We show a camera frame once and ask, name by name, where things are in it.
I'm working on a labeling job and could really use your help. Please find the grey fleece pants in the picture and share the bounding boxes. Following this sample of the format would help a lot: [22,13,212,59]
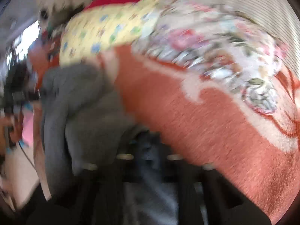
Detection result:
[41,64,145,194]

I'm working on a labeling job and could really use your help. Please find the floral print pillow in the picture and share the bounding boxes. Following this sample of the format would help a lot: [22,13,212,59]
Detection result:
[132,0,286,115]

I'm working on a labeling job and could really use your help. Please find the yellow cartoon print pillow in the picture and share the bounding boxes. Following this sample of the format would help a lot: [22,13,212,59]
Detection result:
[59,0,161,67]

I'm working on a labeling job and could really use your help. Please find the orange and white blanket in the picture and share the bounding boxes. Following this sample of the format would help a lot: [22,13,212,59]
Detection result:
[28,43,299,224]

